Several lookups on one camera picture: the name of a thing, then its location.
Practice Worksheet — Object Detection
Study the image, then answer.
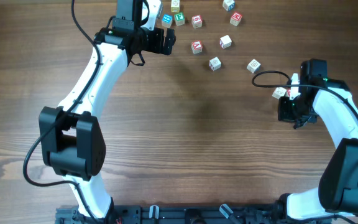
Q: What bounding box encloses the plain B letter block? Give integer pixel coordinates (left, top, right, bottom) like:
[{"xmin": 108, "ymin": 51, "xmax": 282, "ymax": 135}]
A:
[{"xmin": 247, "ymin": 59, "xmax": 261, "ymax": 73}]

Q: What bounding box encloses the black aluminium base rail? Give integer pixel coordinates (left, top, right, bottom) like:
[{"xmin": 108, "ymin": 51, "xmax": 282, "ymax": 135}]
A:
[{"xmin": 54, "ymin": 202, "xmax": 333, "ymax": 224}]

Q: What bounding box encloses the blue letter block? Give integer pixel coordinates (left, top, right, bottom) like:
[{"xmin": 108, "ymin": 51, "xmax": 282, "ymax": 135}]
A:
[{"xmin": 161, "ymin": 14, "xmax": 173, "ymax": 28}]

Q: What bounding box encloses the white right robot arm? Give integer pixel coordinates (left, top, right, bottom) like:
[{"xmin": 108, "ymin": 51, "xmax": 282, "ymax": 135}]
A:
[{"xmin": 278, "ymin": 59, "xmax": 358, "ymax": 220}]

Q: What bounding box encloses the blue white corner block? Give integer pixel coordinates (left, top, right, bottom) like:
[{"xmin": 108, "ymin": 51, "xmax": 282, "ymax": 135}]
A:
[{"xmin": 223, "ymin": 0, "xmax": 235, "ymax": 11}]

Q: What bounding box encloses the plain red trimmed block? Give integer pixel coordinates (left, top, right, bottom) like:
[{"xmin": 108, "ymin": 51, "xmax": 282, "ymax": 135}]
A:
[{"xmin": 209, "ymin": 57, "xmax": 222, "ymax": 71}]

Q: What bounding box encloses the red A letter block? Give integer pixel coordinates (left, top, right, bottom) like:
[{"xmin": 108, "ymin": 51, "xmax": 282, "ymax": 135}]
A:
[{"xmin": 191, "ymin": 40, "xmax": 203, "ymax": 54}]

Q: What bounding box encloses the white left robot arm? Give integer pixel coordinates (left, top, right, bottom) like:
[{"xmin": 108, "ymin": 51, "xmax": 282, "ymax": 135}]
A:
[{"xmin": 37, "ymin": 1, "xmax": 176, "ymax": 223}]

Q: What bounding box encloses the green F letter block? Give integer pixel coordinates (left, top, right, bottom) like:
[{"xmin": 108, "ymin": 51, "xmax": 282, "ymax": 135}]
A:
[{"xmin": 174, "ymin": 12, "xmax": 185, "ymax": 26}]

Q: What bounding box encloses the red M letter block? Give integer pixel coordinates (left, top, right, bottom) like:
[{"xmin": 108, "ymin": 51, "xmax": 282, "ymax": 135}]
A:
[{"xmin": 230, "ymin": 12, "xmax": 242, "ymax": 26}]

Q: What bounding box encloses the yellow letter block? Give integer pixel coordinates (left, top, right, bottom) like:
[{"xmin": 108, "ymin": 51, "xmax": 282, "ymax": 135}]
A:
[{"xmin": 170, "ymin": 0, "xmax": 180, "ymax": 12}]

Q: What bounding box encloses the red edged plain block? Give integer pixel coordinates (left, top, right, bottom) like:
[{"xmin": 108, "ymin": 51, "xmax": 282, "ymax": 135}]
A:
[{"xmin": 219, "ymin": 35, "xmax": 232, "ymax": 49}]

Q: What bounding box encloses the plain wooden picture block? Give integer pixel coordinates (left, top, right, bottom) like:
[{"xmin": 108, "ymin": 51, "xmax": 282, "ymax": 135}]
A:
[{"xmin": 272, "ymin": 87, "xmax": 288, "ymax": 100}]

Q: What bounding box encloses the red 6 number block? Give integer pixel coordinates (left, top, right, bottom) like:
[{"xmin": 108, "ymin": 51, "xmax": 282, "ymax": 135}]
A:
[{"xmin": 191, "ymin": 15, "xmax": 203, "ymax": 29}]

